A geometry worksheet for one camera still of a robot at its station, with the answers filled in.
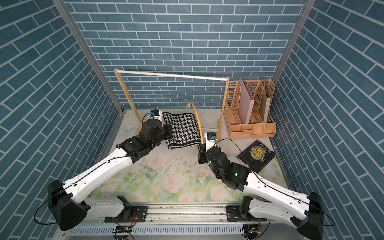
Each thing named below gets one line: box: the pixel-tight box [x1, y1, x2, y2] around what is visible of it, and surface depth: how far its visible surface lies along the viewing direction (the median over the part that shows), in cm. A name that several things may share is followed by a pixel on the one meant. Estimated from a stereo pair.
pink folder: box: [238, 78, 255, 124], surface depth 96 cm
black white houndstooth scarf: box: [162, 112, 201, 150], surface depth 78 cm
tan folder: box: [260, 77, 271, 123], surface depth 96 cm
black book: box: [236, 139, 276, 174], surface depth 96 cm
